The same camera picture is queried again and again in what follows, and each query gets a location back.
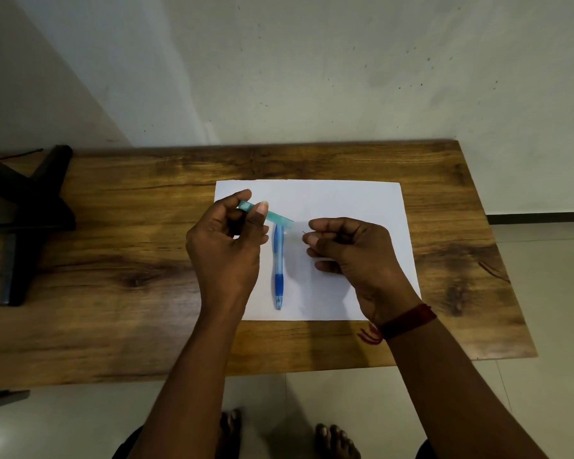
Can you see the person's right hand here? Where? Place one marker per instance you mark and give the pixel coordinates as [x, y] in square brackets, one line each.
[363, 267]

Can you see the person's left hand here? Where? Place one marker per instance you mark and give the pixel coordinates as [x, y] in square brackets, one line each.
[222, 262]

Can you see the person's left thumb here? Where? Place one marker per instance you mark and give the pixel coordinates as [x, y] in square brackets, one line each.
[258, 224]

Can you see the person's right fingers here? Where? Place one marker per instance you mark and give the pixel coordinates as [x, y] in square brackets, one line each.
[325, 243]

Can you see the teal pencil lead tube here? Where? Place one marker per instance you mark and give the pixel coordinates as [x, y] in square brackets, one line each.
[280, 217]

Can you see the person's left forearm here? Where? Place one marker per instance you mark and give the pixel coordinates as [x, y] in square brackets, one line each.
[191, 387]

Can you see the person's right forearm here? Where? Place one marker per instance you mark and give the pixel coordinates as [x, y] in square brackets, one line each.
[449, 391]

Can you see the blue mechanical pencil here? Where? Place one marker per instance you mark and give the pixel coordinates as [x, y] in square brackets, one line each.
[278, 267]

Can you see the white paper sheet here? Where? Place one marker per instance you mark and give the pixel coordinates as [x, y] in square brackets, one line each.
[315, 291]

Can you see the red thread wristband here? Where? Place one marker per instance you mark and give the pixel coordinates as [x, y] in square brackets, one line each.
[406, 320]

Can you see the wooden table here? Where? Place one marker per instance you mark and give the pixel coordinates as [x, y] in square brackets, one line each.
[124, 262]

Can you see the person's right foot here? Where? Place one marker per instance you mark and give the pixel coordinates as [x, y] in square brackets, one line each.
[335, 444]

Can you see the person's foot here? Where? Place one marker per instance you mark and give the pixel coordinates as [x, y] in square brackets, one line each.
[232, 432]
[335, 444]

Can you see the person's left foot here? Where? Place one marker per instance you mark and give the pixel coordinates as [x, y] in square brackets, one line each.
[232, 432]

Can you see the dark skirting board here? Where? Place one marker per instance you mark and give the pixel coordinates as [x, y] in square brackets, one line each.
[540, 218]

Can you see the black metal stand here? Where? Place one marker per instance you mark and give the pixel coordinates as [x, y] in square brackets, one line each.
[33, 210]

